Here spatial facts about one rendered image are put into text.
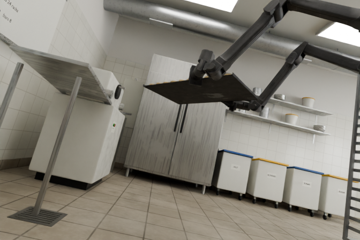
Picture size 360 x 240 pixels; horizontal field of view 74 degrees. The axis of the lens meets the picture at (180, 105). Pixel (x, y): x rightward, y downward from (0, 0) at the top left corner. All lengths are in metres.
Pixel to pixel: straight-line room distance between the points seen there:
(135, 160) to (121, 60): 2.20
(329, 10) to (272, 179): 3.68
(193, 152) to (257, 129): 1.78
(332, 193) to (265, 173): 1.25
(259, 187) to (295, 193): 0.64
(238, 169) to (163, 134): 1.43
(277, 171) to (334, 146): 1.78
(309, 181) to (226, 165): 1.49
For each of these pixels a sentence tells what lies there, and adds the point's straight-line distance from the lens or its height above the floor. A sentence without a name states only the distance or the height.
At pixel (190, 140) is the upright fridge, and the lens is 3.85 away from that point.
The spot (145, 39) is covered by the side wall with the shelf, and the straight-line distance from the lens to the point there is 5.21.
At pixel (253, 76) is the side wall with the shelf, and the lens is 5.33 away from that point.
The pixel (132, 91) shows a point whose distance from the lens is 4.81.
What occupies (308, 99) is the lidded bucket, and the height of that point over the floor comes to 2.14.
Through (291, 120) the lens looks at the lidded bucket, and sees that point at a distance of 5.20.
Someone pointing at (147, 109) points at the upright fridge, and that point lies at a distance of 3.86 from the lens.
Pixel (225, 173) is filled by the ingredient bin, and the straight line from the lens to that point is 4.24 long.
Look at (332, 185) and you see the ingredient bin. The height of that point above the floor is 0.60.
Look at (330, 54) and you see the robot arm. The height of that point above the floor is 1.27.
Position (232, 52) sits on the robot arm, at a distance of 1.11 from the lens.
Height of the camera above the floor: 0.58
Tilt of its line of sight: 11 degrees up
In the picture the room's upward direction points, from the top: 13 degrees clockwise
